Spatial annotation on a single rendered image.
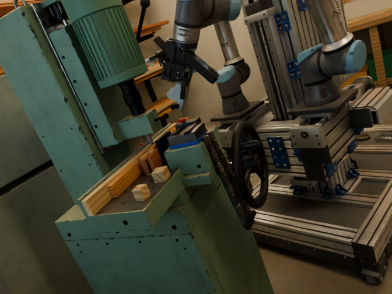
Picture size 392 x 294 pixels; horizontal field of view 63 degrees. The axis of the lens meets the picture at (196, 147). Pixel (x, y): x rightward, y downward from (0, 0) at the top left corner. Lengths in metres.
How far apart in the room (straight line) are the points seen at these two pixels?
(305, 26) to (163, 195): 1.14
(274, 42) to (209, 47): 3.13
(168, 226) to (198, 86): 4.01
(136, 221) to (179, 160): 0.24
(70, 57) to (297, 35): 1.01
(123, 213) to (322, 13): 0.94
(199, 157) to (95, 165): 0.44
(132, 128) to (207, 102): 3.84
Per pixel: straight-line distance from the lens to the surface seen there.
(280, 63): 1.62
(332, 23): 1.31
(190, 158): 0.98
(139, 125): 1.14
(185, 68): 0.96
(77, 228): 1.31
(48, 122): 1.29
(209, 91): 4.88
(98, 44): 1.08
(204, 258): 1.10
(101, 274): 1.40
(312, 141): 1.38
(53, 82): 1.21
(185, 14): 0.92
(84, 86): 1.18
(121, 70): 1.07
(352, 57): 1.32
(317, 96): 1.44
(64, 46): 1.19
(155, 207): 0.88
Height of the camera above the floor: 1.24
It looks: 17 degrees down
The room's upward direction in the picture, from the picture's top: 21 degrees counter-clockwise
